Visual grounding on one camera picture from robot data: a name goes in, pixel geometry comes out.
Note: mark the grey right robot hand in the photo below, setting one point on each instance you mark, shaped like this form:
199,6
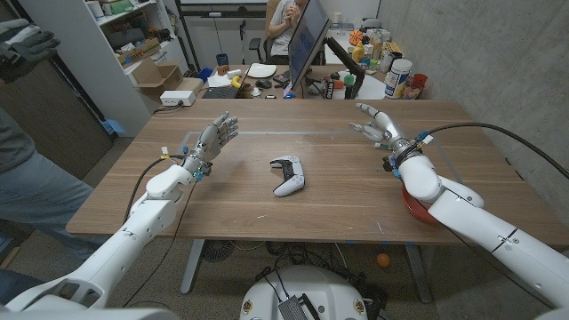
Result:
391,131

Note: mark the black gloved person hand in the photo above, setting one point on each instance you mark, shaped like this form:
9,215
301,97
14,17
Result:
22,58

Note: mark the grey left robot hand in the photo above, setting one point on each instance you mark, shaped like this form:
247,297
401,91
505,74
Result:
209,142

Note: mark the green whiteboard marker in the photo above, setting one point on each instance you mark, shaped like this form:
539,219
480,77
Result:
381,146

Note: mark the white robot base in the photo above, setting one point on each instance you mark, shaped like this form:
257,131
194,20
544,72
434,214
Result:
306,284

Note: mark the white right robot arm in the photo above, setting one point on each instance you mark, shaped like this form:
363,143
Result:
467,209

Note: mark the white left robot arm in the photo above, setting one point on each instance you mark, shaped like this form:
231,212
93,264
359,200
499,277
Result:
142,222

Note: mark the red bowl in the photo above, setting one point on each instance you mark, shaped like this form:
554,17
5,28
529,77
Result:
415,211

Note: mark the white game controller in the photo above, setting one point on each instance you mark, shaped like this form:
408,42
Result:
293,180

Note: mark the red plastic container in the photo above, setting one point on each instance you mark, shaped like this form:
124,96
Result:
415,86

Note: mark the black laptop keyboard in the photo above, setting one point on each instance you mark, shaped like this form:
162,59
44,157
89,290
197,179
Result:
221,92

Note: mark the white canister with label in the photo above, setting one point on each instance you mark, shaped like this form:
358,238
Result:
397,77

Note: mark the white power box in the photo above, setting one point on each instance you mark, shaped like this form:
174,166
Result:
178,98

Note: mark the flat brown cardboard box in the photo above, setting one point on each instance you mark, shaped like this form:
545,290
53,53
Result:
191,85

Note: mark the yellow banana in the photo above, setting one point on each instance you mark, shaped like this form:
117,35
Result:
235,82

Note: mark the white shelf unit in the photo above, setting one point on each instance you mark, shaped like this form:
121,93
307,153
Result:
89,66

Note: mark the black bottle white lettering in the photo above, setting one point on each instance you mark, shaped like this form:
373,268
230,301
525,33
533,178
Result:
330,90

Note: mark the grey tape outline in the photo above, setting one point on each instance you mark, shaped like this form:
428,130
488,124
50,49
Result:
311,132

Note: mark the black computer mouse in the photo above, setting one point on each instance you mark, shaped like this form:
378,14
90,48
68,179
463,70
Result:
263,83

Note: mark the yellow bottle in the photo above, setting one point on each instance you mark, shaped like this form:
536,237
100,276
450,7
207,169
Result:
358,54

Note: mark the open cardboard box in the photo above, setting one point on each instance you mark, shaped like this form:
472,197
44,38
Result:
155,77

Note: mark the blue cup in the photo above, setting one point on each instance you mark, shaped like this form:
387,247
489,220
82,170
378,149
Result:
222,59

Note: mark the clear plastic bottle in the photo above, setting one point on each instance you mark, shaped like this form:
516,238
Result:
378,44

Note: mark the white plate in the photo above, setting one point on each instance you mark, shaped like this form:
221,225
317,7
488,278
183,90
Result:
261,70

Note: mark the orange basketball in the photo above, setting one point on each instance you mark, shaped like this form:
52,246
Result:
356,37

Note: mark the black floor fan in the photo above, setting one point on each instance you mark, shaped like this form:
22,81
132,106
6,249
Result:
218,250

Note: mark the black office chair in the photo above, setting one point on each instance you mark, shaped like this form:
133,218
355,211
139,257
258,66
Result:
255,44

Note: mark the printed cardboard box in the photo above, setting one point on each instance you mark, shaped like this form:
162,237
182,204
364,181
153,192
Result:
140,51

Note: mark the black computer monitor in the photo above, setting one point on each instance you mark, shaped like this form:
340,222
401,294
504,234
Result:
306,40

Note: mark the small orange ball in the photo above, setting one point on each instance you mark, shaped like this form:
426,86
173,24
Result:
383,260

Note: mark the seated person grey shirt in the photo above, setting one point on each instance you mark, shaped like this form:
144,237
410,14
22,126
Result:
282,31

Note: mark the standing person in jeans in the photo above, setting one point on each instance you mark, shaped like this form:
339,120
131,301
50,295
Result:
35,195

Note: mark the grey finned electronics box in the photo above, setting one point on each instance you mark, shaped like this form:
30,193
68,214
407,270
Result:
293,309

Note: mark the whiteboard with black frame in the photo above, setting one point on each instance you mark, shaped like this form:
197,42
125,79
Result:
222,12

